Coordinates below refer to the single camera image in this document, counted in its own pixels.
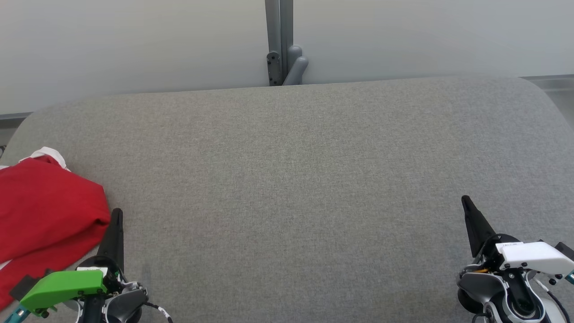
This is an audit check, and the black cable teal connector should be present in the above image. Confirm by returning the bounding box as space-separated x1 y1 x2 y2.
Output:
4 305 28 323
536 271 574 323

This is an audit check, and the grey rounded partition foot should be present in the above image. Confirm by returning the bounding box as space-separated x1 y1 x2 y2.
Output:
283 45 309 86

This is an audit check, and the red jersey white trim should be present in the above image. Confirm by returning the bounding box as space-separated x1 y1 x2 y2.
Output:
0 147 111 264

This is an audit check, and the grey partition base rail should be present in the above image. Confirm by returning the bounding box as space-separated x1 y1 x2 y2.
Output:
0 74 574 122

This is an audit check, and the grey partition post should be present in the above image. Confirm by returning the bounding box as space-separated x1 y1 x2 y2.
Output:
265 0 294 86

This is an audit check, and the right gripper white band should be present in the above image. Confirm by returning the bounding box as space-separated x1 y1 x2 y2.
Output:
461 195 574 275

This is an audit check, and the red shorts white stripe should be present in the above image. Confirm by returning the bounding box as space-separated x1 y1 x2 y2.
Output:
0 222 104 311

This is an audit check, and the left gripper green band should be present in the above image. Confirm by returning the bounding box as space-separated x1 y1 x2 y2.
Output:
20 208 125 313

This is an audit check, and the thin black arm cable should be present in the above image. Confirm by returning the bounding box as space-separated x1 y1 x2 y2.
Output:
143 301 174 323

